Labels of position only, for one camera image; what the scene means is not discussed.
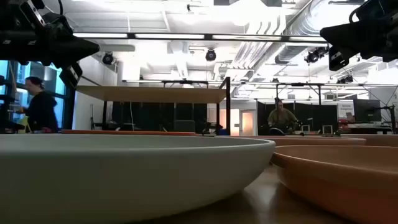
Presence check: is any large white bowl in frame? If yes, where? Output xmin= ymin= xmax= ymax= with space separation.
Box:
xmin=0 ymin=133 xmax=277 ymax=224

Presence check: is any overhead light bar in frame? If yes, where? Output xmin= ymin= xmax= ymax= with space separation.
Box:
xmin=73 ymin=32 xmax=328 ymax=43

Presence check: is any peach plate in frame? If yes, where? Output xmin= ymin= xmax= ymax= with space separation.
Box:
xmin=271 ymin=144 xmax=398 ymax=224
xmin=228 ymin=135 xmax=367 ymax=147

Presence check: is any black background rig frame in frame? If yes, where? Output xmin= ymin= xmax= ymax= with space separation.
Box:
xmin=275 ymin=82 xmax=324 ymax=105

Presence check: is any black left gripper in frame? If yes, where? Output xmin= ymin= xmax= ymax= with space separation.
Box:
xmin=0 ymin=0 xmax=101 ymax=90

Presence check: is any dark computer monitor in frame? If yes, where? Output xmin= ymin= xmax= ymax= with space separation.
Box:
xmin=353 ymin=99 xmax=382 ymax=123

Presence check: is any lit doorway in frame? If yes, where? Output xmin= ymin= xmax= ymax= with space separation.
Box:
xmin=238 ymin=110 xmax=257 ymax=137

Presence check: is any black partition panel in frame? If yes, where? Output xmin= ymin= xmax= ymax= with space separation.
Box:
xmin=111 ymin=101 xmax=208 ymax=132
xmin=256 ymin=101 xmax=339 ymax=136

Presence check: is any yellow object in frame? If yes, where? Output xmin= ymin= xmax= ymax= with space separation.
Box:
xmin=17 ymin=116 xmax=32 ymax=134

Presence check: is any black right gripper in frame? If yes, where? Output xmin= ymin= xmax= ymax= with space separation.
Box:
xmin=320 ymin=0 xmax=398 ymax=72

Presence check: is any orange plate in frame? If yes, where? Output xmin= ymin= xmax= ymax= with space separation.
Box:
xmin=60 ymin=129 xmax=197 ymax=137

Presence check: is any wooden shelf with black frame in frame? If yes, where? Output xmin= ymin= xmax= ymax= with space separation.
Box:
xmin=75 ymin=77 xmax=232 ymax=137

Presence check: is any white sign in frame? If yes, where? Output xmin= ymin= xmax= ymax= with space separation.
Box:
xmin=337 ymin=101 xmax=355 ymax=119

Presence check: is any grey ventilation duct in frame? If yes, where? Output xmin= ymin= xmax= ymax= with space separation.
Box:
xmin=274 ymin=0 xmax=352 ymax=65

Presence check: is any person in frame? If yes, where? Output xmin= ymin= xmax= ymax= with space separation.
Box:
xmin=15 ymin=76 xmax=60 ymax=134
xmin=266 ymin=98 xmax=302 ymax=136

